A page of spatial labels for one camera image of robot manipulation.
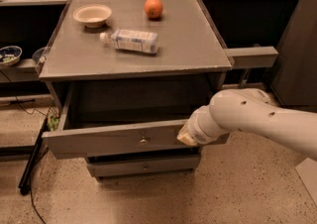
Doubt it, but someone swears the grey top drawer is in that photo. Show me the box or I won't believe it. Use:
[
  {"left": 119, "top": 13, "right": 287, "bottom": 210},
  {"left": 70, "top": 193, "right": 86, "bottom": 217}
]
[{"left": 42, "top": 82, "right": 231, "bottom": 161}]

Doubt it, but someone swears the grey drawer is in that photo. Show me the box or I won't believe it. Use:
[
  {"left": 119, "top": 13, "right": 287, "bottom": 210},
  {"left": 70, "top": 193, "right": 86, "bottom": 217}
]
[
  {"left": 87, "top": 155, "right": 200, "bottom": 177},
  {"left": 42, "top": 82, "right": 231, "bottom": 161}
]

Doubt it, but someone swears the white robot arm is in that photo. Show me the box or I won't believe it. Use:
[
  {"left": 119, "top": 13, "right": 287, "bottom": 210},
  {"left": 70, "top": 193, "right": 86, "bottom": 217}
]
[{"left": 177, "top": 88, "right": 317, "bottom": 161}]

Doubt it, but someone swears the grey bottom drawer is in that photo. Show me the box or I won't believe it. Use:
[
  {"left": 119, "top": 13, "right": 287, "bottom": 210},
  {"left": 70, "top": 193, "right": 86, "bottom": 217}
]
[{"left": 87, "top": 155, "right": 200, "bottom": 177}]

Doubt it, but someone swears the grey drawer cabinet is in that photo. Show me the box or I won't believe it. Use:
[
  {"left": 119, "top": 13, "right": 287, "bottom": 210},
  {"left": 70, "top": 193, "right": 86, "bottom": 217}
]
[{"left": 38, "top": 0, "right": 234, "bottom": 183}]

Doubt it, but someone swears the grey side shelf bar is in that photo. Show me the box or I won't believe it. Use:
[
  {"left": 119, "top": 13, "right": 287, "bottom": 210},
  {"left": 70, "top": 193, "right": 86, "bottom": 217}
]
[{"left": 224, "top": 47, "right": 278, "bottom": 69}]

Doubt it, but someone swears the clear plastic water bottle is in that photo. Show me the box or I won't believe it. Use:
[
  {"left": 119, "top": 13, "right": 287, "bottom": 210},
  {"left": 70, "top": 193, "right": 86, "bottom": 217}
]
[{"left": 100, "top": 29, "right": 159, "bottom": 55}]

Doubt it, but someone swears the white floor board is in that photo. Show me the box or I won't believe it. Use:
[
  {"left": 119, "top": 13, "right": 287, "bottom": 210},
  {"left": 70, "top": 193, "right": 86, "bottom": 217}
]
[{"left": 295, "top": 159, "right": 317, "bottom": 205}]

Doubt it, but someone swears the orange fruit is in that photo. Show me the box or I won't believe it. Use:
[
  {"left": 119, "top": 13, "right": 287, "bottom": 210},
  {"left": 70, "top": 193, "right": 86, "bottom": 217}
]
[{"left": 144, "top": 0, "right": 162, "bottom": 19}]

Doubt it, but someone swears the green item beside cabinet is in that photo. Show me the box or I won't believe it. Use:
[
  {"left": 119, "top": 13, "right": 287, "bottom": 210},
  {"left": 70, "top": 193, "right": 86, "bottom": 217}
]
[{"left": 48, "top": 116, "right": 59, "bottom": 131}]

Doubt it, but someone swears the white paper bowl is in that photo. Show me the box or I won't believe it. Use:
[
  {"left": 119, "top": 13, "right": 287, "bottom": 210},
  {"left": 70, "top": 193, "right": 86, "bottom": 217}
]
[{"left": 73, "top": 4, "right": 112, "bottom": 28}]

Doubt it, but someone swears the clear plastic cup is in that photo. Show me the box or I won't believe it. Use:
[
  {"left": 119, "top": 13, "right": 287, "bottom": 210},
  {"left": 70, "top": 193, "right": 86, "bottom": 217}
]
[{"left": 32, "top": 47, "right": 51, "bottom": 63}]

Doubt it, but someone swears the black floor bar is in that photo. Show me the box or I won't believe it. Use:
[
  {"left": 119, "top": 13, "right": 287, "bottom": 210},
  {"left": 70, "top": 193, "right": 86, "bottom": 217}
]
[{"left": 18, "top": 119, "right": 48, "bottom": 195}]

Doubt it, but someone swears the black cable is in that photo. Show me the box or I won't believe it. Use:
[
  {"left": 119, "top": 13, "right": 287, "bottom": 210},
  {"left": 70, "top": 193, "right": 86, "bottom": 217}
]
[{"left": 29, "top": 168, "right": 48, "bottom": 224}]

